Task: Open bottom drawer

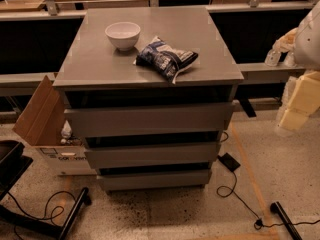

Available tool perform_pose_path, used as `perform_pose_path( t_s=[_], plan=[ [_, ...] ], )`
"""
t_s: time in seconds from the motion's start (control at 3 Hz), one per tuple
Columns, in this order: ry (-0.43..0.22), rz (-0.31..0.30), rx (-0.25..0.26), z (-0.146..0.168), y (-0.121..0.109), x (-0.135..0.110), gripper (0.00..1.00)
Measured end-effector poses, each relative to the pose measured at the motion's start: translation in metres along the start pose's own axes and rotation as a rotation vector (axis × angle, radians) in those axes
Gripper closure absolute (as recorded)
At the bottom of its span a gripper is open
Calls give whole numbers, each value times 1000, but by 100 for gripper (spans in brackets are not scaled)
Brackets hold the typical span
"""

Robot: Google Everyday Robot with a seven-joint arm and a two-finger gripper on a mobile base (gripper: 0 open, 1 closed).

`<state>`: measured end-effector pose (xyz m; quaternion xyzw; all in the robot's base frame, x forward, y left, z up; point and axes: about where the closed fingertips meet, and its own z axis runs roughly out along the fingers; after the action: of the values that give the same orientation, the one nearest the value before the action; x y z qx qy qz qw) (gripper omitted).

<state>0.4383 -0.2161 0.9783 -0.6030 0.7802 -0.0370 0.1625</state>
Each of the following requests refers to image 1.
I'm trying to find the grey drawer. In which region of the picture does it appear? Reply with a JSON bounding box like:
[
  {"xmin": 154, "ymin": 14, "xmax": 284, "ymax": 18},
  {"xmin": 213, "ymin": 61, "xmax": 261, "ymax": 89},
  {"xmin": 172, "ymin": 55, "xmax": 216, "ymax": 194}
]
[
  {"xmin": 85, "ymin": 142, "xmax": 221, "ymax": 169},
  {"xmin": 97, "ymin": 169, "xmax": 211, "ymax": 191},
  {"xmin": 65, "ymin": 102, "xmax": 233, "ymax": 137}
]

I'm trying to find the right clear pump bottle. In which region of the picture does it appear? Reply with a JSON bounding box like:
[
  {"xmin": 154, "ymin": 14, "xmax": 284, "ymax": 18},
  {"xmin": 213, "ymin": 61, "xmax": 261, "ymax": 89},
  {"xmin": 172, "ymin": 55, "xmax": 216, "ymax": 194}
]
[{"xmin": 284, "ymin": 51, "xmax": 296, "ymax": 68}]

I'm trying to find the grey metal rail shelf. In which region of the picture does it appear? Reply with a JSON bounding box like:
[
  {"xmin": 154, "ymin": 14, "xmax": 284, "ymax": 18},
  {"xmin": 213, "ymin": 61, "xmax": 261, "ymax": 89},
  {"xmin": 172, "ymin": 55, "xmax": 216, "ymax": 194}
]
[{"xmin": 0, "ymin": 2, "xmax": 311, "ymax": 96}]

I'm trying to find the black stand leg right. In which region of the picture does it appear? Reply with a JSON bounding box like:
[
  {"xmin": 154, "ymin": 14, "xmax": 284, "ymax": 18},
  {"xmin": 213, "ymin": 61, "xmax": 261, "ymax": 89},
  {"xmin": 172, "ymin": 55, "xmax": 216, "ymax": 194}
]
[{"xmin": 270, "ymin": 202, "xmax": 302, "ymax": 240}]

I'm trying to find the blue white snack bag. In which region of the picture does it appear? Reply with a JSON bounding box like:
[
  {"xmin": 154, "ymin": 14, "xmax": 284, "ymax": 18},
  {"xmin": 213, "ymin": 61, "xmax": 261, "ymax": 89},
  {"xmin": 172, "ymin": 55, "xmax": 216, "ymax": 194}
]
[{"xmin": 134, "ymin": 36, "xmax": 198, "ymax": 84}]

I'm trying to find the black floor cable right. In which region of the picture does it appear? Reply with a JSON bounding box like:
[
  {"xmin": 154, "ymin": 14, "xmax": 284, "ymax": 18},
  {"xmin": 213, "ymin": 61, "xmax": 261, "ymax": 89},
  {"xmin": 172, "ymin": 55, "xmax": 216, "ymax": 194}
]
[{"xmin": 216, "ymin": 171, "xmax": 320, "ymax": 231}]

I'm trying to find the black stand base left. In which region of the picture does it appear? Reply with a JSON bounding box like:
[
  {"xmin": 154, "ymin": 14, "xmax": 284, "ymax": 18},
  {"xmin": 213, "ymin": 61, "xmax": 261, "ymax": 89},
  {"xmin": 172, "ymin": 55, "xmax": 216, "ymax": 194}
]
[{"xmin": 0, "ymin": 140, "xmax": 92, "ymax": 240}]

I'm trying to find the left clear pump bottle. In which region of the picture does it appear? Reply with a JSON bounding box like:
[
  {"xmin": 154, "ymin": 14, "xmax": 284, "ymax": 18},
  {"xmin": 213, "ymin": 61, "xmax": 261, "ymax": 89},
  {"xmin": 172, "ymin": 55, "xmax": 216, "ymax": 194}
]
[{"xmin": 264, "ymin": 49, "xmax": 281, "ymax": 67}]

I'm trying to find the black power adapter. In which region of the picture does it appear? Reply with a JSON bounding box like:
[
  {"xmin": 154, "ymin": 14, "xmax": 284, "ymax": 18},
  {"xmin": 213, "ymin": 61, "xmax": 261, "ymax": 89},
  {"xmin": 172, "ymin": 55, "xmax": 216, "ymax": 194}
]
[{"xmin": 218, "ymin": 153, "xmax": 240, "ymax": 172}]

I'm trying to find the white bottle in box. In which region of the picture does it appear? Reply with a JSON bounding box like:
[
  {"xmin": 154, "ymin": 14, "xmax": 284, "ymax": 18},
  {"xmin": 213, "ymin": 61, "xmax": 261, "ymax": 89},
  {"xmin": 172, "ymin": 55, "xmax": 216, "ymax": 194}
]
[{"xmin": 61, "ymin": 121, "xmax": 72, "ymax": 139}]

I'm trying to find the open cardboard box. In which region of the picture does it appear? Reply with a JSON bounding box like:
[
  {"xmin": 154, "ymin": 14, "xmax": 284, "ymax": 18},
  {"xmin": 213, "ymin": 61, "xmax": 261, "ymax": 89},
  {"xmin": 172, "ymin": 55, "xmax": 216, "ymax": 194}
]
[{"xmin": 13, "ymin": 76, "xmax": 96, "ymax": 175}]

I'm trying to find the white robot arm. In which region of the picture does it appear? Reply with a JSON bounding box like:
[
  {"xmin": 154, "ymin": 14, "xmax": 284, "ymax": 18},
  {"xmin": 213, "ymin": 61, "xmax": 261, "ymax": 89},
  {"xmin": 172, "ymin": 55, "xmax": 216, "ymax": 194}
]
[{"xmin": 272, "ymin": 2, "xmax": 320, "ymax": 131}]

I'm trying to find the grey drawer cabinet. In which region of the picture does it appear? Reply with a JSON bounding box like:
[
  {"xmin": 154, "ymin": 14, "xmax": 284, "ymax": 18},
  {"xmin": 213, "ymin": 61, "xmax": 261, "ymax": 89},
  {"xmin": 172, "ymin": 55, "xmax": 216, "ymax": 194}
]
[{"xmin": 54, "ymin": 9, "xmax": 243, "ymax": 176}]

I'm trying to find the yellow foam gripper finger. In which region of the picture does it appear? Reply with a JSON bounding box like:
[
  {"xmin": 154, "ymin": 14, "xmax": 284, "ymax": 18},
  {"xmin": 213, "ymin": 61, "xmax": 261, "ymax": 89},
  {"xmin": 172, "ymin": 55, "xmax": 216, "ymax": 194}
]
[{"xmin": 279, "ymin": 71, "xmax": 320, "ymax": 131}]

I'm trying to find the clear pump bottle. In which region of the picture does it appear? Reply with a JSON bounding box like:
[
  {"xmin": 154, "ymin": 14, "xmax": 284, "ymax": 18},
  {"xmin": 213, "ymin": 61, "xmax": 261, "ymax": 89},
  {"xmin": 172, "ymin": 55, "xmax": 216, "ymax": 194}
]
[
  {"xmin": 264, "ymin": 49, "xmax": 281, "ymax": 67},
  {"xmin": 284, "ymin": 51, "xmax": 296, "ymax": 68}
]

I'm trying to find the grey bottom drawer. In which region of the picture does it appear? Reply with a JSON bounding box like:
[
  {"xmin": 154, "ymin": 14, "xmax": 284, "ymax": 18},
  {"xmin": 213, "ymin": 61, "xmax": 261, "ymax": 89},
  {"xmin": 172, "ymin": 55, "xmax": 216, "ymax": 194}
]
[{"xmin": 97, "ymin": 169, "xmax": 211, "ymax": 191}]

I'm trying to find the white ceramic bowl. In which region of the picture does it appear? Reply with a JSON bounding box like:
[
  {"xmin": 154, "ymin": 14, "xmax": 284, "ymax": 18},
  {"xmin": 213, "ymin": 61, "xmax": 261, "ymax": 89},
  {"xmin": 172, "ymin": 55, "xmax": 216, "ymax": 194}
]
[{"xmin": 105, "ymin": 22, "xmax": 141, "ymax": 51}]

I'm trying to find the grey middle drawer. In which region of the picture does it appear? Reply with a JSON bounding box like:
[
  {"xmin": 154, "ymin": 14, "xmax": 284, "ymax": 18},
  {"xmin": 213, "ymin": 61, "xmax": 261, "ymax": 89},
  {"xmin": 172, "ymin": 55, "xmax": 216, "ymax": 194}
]
[{"xmin": 85, "ymin": 142, "xmax": 221, "ymax": 169}]

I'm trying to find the grey top drawer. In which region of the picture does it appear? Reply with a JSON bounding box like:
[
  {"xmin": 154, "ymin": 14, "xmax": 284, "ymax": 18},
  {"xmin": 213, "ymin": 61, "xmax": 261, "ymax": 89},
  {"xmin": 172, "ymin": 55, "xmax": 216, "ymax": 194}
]
[{"xmin": 65, "ymin": 102, "xmax": 233, "ymax": 137}]

